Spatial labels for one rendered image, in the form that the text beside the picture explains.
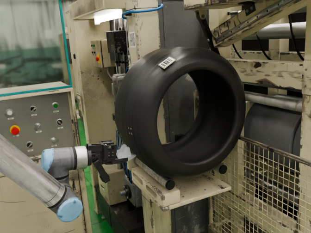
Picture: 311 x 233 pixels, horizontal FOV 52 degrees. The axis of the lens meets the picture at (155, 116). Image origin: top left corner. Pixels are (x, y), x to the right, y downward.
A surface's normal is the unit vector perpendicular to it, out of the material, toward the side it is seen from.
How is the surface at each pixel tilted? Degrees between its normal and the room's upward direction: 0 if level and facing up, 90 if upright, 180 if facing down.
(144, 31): 90
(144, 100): 72
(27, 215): 90
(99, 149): 90
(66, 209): 98
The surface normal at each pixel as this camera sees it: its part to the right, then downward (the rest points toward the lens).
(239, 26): -0.90, 0.17
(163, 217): 0.44, 0.19
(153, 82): -0.23, -0.26
